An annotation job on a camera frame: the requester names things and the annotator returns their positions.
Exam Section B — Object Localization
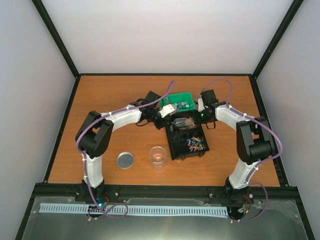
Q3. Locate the light blue cable duct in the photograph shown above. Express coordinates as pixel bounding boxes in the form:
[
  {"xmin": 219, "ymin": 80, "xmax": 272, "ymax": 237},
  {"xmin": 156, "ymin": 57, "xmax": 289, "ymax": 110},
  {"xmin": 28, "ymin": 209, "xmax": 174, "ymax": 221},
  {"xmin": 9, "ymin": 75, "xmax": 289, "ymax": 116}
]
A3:
[{"xmin": 38, "ymin": 203, "xmax": 228, "ymax": 218}]

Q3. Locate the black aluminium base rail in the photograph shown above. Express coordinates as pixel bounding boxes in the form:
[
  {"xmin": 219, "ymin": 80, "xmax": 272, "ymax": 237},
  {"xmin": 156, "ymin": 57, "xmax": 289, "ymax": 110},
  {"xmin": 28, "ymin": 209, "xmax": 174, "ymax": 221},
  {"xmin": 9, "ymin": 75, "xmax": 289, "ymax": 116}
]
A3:
[{"xmin": 30, "ymin": 183, "xmax": 302, "ymax": 204}]

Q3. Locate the green candy bin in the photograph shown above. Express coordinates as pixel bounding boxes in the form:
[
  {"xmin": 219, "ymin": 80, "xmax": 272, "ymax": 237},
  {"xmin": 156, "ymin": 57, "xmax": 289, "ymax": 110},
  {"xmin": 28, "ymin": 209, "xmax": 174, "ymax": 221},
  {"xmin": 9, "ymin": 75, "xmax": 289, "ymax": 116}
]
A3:
[{"xmin": 166, "ymin": 92, "xmax": 196, "ymax": 113}]

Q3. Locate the clear plastic jar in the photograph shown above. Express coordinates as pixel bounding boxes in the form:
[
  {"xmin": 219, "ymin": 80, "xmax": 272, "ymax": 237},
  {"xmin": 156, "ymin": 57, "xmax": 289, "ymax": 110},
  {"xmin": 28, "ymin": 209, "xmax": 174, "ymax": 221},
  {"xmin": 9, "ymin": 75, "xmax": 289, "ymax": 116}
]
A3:
[{"xmin": 148, "ymin": 146, "xmax": 167, "ymax": 170}]

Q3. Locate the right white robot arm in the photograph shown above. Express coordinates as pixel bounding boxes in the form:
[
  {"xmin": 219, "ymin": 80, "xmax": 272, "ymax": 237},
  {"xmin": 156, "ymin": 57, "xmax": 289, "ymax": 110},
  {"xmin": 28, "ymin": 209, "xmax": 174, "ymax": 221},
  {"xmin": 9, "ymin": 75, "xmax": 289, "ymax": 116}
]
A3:
[{"xmin": 194, "ymin": 89, "xmax": 275, "ymax": 203}]

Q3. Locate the metal scoop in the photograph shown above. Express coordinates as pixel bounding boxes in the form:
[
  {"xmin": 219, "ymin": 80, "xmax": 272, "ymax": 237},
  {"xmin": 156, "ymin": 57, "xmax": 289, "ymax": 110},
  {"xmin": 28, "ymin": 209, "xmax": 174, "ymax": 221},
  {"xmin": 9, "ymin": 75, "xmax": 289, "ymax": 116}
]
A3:
[{"xmin": 172, "ymin": 117, "xmax": 187, "ymax": 129}]

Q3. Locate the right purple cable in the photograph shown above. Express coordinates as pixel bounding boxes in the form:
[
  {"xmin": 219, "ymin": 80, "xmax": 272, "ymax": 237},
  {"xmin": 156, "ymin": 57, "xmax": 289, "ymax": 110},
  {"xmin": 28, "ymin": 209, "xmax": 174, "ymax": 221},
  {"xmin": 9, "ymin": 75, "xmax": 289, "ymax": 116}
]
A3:
[{"xmin": 199, "ymin": 78, "xmax": 284, "ymax": 224}]

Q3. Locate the black popsicle candy bin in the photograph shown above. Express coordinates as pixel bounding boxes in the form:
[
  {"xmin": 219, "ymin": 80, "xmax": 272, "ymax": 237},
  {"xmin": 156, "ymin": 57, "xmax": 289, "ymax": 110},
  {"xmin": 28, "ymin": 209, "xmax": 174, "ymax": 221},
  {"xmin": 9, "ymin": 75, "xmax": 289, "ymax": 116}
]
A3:
[{"xmin": 165, "ymin": 111, "xmax": 202, "ymax": 134}]

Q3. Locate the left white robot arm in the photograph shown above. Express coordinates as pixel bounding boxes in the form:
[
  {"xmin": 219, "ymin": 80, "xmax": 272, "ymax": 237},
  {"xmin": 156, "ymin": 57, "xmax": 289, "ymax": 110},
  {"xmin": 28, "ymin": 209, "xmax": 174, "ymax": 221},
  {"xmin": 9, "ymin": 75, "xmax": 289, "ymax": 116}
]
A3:
[{"xmin": 75, "ymin": 92, "xmax": 177, "ymax": 202}]

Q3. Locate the black lollipop candy bin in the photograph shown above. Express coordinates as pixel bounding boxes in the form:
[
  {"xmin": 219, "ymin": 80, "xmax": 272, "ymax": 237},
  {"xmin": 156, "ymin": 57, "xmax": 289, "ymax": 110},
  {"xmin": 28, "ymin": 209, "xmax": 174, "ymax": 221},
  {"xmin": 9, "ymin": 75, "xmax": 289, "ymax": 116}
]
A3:
[{"xmin": 165, "ymin": 126, "xmax": 210, "ymax": 161}]

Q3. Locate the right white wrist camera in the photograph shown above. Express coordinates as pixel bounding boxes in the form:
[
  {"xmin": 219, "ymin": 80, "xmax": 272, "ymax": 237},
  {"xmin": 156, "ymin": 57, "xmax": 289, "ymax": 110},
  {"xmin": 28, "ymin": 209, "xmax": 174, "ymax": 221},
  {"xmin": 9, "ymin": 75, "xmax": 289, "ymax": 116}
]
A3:
[{"xmin": 197, "ymin": 97, "xmax": 205, "ymax": 112}]

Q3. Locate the silver jar lid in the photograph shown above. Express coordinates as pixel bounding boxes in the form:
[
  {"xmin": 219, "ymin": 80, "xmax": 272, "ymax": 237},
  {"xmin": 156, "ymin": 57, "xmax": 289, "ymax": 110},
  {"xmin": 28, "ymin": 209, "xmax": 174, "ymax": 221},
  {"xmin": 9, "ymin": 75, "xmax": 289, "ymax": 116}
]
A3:
[{"xmin": 116, "ymin": 151, "xmax": 135, "ymax": 169}]

